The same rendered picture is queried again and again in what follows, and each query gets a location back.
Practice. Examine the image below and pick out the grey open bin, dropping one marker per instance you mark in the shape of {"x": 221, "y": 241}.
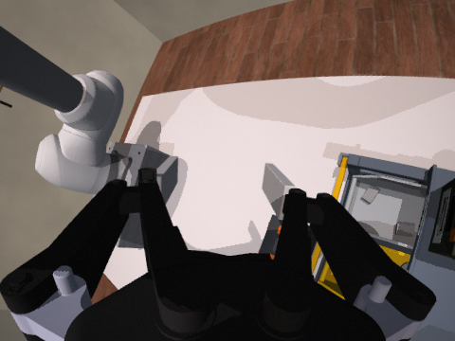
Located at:
{"x": 397, "y": 202}

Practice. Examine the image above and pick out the grey metal shelf rack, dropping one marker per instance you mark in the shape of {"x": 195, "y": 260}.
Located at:
{"x": 437, "y": 272}

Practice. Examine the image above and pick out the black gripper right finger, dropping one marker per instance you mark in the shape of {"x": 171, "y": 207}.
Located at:
{"x": 366, "y": 276}

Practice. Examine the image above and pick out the yellow open bin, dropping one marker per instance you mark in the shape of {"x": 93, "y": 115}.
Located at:
{"x": 328, "y": 280}

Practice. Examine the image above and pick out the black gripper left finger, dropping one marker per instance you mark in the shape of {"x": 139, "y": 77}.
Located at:
{"x": 46, "y": 293}

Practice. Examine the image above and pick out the yellow thin bar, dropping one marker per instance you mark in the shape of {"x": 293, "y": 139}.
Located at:
{"x": 335, "y": 194}

